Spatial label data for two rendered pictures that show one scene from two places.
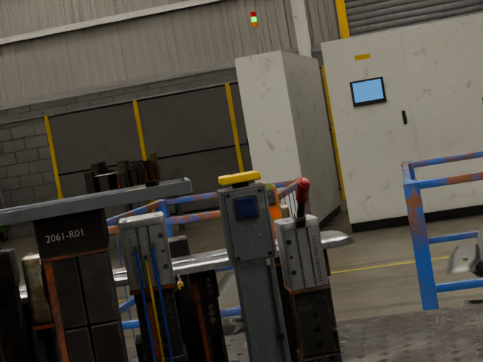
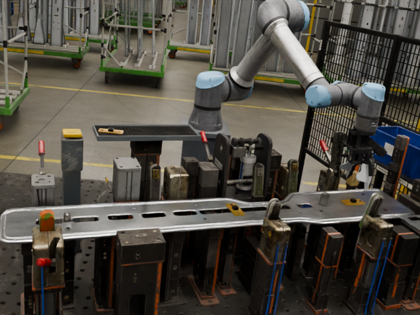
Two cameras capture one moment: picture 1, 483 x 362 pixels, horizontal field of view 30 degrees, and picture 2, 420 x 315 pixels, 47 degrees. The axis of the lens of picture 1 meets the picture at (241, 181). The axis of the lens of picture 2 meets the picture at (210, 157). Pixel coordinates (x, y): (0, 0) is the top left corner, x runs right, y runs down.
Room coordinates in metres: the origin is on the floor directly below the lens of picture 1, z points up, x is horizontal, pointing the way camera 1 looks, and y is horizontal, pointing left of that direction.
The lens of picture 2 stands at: (3.01, 0.02, 1.70)
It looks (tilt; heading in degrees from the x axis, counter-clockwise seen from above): 20 degrees down; 164
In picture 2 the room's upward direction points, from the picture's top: 7 degrees clockwise
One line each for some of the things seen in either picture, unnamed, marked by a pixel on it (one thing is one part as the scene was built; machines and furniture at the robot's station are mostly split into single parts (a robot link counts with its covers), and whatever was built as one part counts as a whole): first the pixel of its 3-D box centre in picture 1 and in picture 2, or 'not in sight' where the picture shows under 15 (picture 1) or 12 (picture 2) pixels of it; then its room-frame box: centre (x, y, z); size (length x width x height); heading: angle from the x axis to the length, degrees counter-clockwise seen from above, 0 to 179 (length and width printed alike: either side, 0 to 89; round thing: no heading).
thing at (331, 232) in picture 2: not in sight; (324, 271); (1.80, 0.81, 0.84); 0.11 x 0.08 x 0.29; 6
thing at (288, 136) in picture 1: (290, 124); not in sight; (10.59, -0.67, 1.22); 2.40 x 0.54 x 2.45; 165
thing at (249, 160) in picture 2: not in sight; (236, 196); (1.44, 0.60, 0.94); 0.18 x 0.13 x 0.49; 96
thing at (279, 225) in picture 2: not in sight; (269, 270); (1.82, 0.60, 0.87); 0.12 x 0.09 x 0.35; 6
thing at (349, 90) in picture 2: not in sight; (343, 94); (1.53, 0.90, 1.38); 0.11 x 0.11 x 0.08; 25
